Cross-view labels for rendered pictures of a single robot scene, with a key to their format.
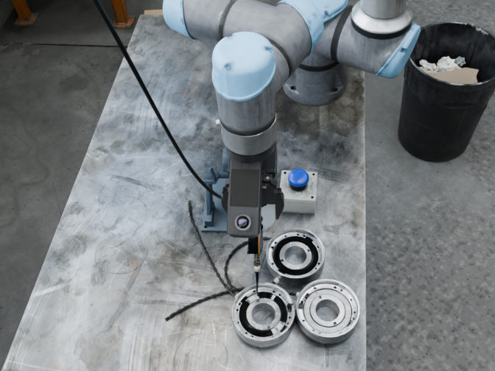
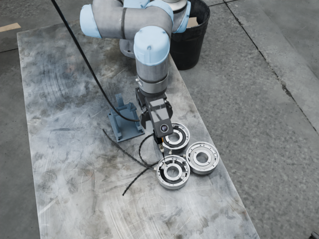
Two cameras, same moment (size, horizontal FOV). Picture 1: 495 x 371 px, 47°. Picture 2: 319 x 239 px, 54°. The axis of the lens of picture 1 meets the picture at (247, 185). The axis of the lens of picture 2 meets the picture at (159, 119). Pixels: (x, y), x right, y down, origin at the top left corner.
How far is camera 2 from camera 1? 24 cm
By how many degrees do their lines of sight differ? 17
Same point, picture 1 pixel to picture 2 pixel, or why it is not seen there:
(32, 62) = not seen: outside the picture
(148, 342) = (119, 210)
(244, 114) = (158, 71)
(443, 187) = (195, 80)
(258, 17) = (143, 16)
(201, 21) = (108, 27)
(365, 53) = not seen: hidden behind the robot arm
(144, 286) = (101, 183)
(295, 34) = (166, 21)
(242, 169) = (154, 101)
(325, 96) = not seen: hidden behind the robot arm
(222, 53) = (143, 41)
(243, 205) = (161, 119)
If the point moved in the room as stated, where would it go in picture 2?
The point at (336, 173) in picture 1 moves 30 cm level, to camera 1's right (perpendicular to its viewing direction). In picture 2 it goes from (171, 88) to (234, 60)
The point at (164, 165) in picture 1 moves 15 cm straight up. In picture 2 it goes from (78, 114) to (68, 88)
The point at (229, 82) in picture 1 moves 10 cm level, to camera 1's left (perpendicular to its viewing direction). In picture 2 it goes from (151, 56) to (107, 74)
